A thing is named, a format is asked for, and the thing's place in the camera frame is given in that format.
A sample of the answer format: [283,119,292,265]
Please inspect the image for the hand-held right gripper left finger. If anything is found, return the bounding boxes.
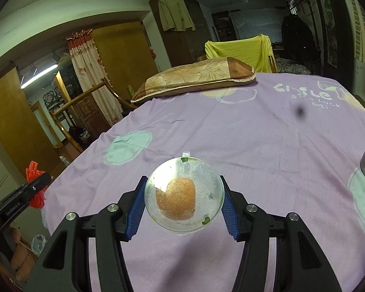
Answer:
[24,175,148,292]

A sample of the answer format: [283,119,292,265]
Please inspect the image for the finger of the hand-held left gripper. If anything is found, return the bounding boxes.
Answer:
[18,173,52,204]

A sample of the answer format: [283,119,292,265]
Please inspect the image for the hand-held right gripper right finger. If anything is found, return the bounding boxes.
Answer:
[219,175,343,292]

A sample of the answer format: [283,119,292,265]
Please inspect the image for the red plastic net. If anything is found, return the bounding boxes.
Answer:
[26,160,46,210]

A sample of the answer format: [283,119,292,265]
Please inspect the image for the clear round plastic container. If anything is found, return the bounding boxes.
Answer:
[144,151,225,236]

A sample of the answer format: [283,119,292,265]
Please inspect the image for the person's left hand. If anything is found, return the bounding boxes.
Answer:
[0,228,37,282]

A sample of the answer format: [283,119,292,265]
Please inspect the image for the white plastic bag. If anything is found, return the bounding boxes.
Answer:
[32,234,46,256]

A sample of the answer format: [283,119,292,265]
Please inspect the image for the wooden door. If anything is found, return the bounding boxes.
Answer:
[0,67,61,177]

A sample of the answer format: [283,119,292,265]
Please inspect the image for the purple printed blanket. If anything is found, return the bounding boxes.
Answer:
[43,72,365,292]

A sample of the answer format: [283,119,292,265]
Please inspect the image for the curved wooden chair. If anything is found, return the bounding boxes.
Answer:
[50,81,137,155]

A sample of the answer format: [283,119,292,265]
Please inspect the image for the fluorescent tube light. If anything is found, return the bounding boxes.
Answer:
[20,64,58,89]

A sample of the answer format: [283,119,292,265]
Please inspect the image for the red floral curtain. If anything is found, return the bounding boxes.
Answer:
[66,29,124,127]

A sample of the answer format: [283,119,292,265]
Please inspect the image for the tan floral pillow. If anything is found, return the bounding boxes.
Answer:
[131,57,256,103]

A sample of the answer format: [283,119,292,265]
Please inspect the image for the floral bedding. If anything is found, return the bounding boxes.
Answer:
[275,58,312,75]

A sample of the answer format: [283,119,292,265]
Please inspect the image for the yellow cloth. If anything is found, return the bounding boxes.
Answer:
[205,34,274,73]

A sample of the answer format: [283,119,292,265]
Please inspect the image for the dark wooden wardrobe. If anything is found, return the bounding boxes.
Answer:
[149,0,212,67]

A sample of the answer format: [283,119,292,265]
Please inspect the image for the black hanging coat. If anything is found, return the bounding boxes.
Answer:
[281,14,318,67]

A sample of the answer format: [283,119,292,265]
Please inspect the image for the white sheet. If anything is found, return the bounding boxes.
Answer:
[229,8,285,41]

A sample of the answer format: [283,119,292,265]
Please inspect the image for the beige hanging jacket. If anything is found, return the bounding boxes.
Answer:
[157,0,195,32]

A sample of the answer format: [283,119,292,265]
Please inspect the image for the dark framed portrait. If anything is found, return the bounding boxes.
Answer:
[319,0,338,67]

